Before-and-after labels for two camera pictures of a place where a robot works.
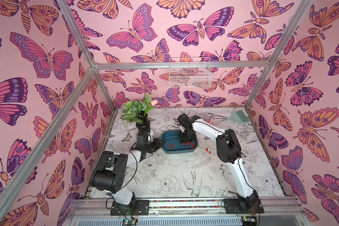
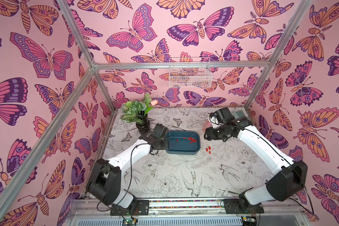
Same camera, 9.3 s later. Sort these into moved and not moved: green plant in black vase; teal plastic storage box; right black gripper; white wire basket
Moved: right black gripper
Not moved: green plant in black vase; teal plastic storage box; white wire basket
